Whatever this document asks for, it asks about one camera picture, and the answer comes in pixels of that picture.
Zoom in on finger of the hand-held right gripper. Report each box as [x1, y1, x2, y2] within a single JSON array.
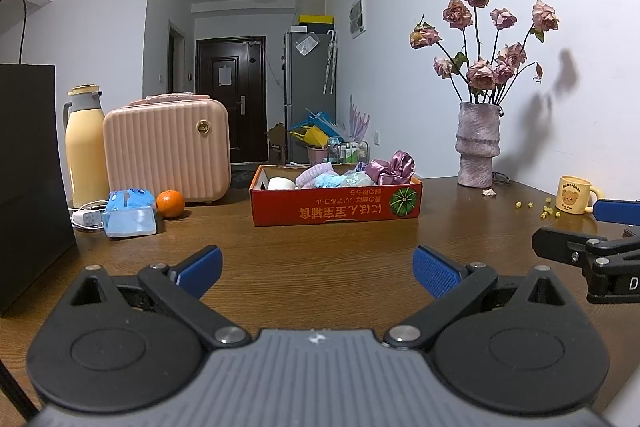
[[591, 199, 640, 226], [531, 226, 640, 265]]

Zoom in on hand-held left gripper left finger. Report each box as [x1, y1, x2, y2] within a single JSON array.
[[47, 244, 253, 350]]

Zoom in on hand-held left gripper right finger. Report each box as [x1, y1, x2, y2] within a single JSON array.
[[382, 244, 586, 350]]

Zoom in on purple satin scrunchie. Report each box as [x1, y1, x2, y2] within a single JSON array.
[[365, 150, 417, 186]]

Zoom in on clear plastic bag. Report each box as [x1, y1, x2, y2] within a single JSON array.
[[342, 171, 377, 188]]

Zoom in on orange cardboard box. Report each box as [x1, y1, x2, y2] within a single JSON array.
[[250, 164, 424, 227]]

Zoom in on lilac fluffy sock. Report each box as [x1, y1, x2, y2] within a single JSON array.
[[295, 163, 336, 188]]

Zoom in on scattered yellow crumbs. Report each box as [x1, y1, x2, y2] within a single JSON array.
[[514, 196, 562, 220]]

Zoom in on yellow bear mug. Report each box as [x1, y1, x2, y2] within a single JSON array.
[[556, 175, 605, 218]]

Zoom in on orange fruit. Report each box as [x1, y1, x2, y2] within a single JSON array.
[[156, 189, 186, 219]]

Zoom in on blue tissue packet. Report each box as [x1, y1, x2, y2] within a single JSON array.
[[102, 188, 158, 239]]

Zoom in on purple ceramic vase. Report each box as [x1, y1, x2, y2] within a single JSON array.
[[455, 102, 501, 188]]

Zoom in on pink ribbed suitcase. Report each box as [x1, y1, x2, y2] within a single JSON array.
[[102, 93, 232, 205]]

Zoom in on storage cart with bottles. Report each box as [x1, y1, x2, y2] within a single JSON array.
[[327, 139, 371, 165]]

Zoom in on brown cardboard box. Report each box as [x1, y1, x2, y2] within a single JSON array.
[[268, 123, 288, 164]]

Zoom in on yellow thermos flask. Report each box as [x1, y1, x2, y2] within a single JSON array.
[[62, 84, 110, 209]]

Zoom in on yellow bag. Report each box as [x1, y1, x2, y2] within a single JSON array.
[[295, 127, 331, 148]]

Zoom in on dark entrance door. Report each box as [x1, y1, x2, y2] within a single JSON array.
[[195, 36, 268, 165]]

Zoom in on bunch of dried pink roses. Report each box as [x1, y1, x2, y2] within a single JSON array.
[[410, 0, 561, 108]]

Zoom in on blue shopping bag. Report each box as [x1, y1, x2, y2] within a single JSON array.
[[290, 109, 346, 138]]

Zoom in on black paper bag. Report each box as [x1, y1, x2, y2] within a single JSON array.
[[0, 0, 78, 315]]

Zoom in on dark interior door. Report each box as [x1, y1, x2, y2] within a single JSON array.
[[167, 22, 187, 95]]

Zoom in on grey refrigerator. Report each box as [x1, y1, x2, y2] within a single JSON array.
[[284, 27, 337, 152]]

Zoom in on white folded umbrella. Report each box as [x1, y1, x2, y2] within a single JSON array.
[[322, 30, 338, 95]]

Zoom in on white charger with cable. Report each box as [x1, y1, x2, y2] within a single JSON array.
[[71, 202, 108, 230]]

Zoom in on purple feather wall decoration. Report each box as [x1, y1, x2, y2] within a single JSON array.
[[347, 94, 371, 142]]

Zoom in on white wall panel box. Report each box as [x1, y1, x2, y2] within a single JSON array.
[[349, 0, 366, 40]]

